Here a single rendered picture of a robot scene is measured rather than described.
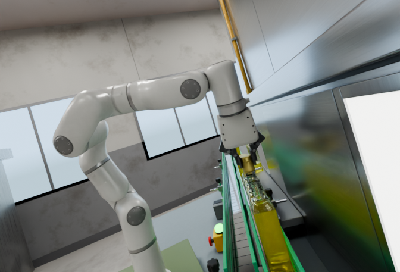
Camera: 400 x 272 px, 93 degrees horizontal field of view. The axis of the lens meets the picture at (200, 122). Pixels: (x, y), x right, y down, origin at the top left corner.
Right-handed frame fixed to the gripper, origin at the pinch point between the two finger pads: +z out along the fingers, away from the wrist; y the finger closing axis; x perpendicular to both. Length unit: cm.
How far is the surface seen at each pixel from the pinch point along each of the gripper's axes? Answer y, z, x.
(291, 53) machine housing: -14.9, -25.6, 7.2
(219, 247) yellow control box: 21, 46, -13
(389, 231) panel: -12.3, -3.8, 32.2
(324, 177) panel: -12.0, -3.0, 19.1
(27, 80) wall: 276, -91, -244
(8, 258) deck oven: 282, 104, -104
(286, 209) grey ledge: -10.9, 36.1, -14.7
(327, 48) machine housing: -12.8, -26.3, 23.8
